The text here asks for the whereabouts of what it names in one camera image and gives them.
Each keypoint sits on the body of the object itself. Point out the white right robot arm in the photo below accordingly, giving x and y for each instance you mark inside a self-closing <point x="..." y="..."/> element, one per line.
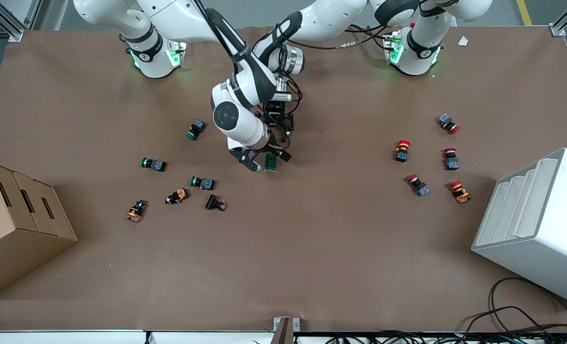
<point x="245" y="81"/>

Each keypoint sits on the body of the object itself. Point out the brown cardboard box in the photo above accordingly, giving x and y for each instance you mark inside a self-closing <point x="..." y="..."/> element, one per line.
<point x="16" y="229"/>

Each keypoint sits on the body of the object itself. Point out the red button orange body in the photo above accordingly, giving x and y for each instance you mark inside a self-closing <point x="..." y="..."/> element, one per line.
<point x="459" y="191"/>

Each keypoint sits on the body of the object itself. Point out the white paper scrap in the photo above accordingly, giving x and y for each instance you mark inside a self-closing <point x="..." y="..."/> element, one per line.
<point x="463" y="41"/>

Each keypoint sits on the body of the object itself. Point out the black button orange body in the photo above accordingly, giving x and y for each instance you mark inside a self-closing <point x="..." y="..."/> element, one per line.
<point x="177" y="196"/>
<point x="136" y="211"/>

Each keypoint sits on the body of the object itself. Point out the red button grey body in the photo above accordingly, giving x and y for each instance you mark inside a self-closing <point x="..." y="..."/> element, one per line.
<point x="451" y="159"/>
<point x="418" y="185"/>
<point x="447" y="123"/>

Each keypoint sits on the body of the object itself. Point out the white slotted storage rack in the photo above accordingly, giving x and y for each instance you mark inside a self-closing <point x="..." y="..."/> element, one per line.
<point x="536" y="224"/>

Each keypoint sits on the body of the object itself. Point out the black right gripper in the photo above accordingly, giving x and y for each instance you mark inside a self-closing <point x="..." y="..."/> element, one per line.
<point x="274" y="145"/>

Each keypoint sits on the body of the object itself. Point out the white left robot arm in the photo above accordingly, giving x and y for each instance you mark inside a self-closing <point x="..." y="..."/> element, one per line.
<point x="331" y="19"/>

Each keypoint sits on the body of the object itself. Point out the metal table edge bracket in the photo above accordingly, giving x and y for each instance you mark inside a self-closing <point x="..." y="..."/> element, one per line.
<point x="285" y="329"/>

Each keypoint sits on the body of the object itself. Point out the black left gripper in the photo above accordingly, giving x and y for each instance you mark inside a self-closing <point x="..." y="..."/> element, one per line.
<point x="278" y="111"/>

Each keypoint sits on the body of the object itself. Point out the green load switch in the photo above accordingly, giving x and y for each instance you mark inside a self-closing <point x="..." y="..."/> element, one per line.
<point x="270" y="164"/>

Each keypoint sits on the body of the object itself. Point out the black switch red knob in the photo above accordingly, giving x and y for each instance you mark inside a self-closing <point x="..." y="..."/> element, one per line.
<point x="214" y="203"/>

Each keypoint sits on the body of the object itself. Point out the green button grey body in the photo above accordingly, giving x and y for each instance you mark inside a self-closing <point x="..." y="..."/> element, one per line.
<point x="154" y="165"/>
<point x="203" y="183"/>
<point x="196" y="129"/>

